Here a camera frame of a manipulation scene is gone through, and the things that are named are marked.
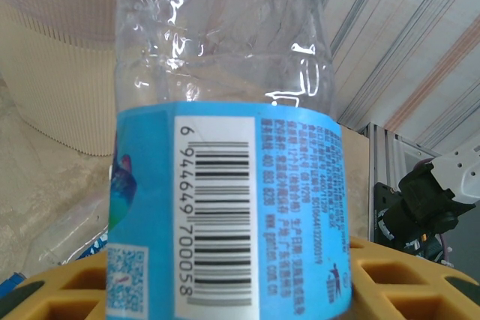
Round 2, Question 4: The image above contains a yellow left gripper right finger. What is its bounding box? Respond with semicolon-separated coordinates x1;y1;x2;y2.
348;236;480;320

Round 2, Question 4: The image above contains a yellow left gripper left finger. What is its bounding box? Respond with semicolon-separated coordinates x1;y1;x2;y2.
0;248;113;320

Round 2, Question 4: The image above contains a clear bottle dark blue label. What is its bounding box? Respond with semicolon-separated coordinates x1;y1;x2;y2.
0;232;110;298

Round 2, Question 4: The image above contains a clear bottle blue red label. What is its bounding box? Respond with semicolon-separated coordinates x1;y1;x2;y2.
31;187;113;261

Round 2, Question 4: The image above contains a large clear bottle light-blue label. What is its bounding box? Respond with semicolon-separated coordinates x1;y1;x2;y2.
106;0;353;320

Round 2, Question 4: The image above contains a beige plastic waste bin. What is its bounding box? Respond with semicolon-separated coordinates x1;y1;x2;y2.
0;0;121;158

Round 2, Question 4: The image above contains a purple plastic bin liner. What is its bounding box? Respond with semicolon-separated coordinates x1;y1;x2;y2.
0;0;121;47

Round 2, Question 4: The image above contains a translucent striped enclosure panel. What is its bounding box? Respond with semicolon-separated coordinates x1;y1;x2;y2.
318;0;480;156

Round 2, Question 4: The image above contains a wide aluminium mounting rail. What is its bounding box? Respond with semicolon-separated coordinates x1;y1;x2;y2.
359;121;442;246

